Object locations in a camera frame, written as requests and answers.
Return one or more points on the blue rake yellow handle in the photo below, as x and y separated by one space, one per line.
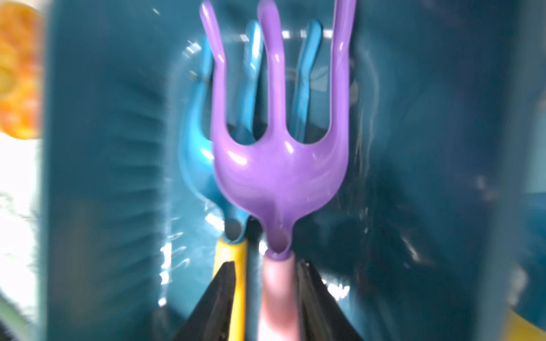
196 150

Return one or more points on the glazed ring donut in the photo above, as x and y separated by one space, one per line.
21 70

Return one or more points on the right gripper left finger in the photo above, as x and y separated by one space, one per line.
210 319

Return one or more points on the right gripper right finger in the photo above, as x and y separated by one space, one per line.
320 317

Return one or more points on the teal plastic storage box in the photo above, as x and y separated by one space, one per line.
423 232

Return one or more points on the purple rake pink handle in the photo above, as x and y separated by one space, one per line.
279 180

